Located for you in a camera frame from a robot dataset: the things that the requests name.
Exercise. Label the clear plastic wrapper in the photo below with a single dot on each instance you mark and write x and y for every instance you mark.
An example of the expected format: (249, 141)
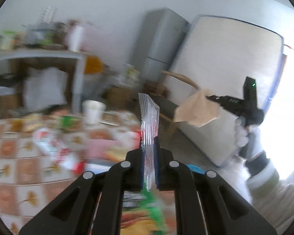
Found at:
(149, 130)

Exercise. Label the white mattress blue trim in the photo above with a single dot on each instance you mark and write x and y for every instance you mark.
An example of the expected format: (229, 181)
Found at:
(218, 53)

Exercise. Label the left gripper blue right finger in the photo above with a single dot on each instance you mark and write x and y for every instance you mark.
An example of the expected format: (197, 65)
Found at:
(157, 150)

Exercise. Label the wooden chair dark seat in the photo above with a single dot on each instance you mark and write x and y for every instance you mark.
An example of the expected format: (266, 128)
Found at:
(167, 108)

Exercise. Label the grey metal desk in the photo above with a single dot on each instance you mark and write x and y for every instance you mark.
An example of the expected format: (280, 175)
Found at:
(72, 62)

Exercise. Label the white gloved right hand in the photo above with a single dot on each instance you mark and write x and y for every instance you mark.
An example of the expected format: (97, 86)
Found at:
(242, 132)

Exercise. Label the beige paper bag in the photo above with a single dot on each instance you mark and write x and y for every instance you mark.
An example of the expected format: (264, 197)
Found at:
(197, 110)

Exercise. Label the white paper cup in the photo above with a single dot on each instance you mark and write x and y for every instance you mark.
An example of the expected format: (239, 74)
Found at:
(93, 111)

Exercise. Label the right forearm light sleeve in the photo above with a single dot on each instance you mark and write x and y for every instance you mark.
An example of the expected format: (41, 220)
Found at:
(271, 196)

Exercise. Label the pink cloth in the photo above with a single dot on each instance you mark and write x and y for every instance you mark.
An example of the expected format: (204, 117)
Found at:
(98, 148)

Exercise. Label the blue trash basket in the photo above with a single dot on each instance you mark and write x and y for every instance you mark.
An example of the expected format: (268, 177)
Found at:
(196, 169)

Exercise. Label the white red-capped bottle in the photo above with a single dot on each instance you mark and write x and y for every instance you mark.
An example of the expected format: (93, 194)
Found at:
(50, 143)

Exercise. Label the small green snack packet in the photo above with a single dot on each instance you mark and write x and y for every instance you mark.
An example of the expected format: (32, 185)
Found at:
(69, 123)

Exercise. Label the white pillow under desk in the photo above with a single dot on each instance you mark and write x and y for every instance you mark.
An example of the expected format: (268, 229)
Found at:
(44, 88)

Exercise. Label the yellow fluffy item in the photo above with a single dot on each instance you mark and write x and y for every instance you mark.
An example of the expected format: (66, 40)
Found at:
(93, 65)

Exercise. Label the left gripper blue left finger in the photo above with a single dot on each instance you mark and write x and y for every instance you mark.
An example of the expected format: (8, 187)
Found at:
(142, 161)

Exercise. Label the green chip bag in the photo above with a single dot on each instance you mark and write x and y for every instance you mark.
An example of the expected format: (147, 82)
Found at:
(141, 214)

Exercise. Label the grey refrigerator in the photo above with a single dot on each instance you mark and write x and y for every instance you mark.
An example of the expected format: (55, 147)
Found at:
(161, 34)

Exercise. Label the cardboard box on floor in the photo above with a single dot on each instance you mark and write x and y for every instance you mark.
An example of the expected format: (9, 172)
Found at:
(119, 97)

